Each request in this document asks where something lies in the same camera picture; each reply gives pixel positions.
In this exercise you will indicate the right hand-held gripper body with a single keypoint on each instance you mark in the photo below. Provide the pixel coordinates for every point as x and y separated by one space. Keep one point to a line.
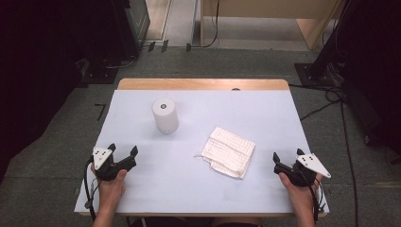
310 164

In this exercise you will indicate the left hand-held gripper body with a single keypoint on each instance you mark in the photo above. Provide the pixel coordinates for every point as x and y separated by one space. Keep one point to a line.
101 156

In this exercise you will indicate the white cylinder speaker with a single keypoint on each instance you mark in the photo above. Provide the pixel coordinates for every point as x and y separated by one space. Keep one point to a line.
165 116

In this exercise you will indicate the white waffle cloth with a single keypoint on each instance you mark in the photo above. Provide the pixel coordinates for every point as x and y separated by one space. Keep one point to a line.
228 153

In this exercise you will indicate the person's right hand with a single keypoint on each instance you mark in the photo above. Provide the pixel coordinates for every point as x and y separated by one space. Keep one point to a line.
301 195

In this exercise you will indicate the person's left hand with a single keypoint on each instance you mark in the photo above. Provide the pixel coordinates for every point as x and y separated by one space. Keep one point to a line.
110 192

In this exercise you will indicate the white table mat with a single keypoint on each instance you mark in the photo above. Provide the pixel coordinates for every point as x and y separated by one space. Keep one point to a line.
268 110

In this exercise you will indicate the person's dark clothing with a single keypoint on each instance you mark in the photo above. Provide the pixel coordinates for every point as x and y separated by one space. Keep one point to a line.
176 223

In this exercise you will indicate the black table grommet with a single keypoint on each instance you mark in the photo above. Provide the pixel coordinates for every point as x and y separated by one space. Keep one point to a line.
235 89

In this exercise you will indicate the dark curtain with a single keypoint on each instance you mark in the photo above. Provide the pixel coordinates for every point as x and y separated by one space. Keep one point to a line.
31 63
378 63

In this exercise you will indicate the small black floor foot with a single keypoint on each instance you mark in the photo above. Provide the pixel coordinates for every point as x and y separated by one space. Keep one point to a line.
188 47

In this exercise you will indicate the light wooden desk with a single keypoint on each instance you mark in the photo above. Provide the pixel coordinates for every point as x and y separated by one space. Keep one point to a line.
268 8

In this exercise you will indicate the black stand base plate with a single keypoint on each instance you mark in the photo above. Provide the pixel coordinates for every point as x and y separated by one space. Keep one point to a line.
304 74
97 75

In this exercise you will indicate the black stand post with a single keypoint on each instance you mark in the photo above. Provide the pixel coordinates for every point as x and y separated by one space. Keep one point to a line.
334 41

